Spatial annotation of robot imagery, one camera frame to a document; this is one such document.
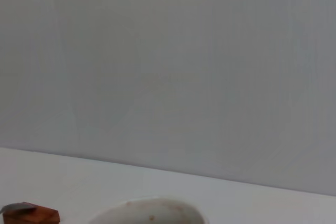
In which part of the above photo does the dark grey ceramic cup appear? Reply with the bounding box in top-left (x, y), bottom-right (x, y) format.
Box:
top-left (88, 196), bottom-right (211, 224)

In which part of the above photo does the red-brown wooden block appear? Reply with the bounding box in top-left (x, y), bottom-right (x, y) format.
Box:
top-left (2, 204), bottom-right (61, 224)

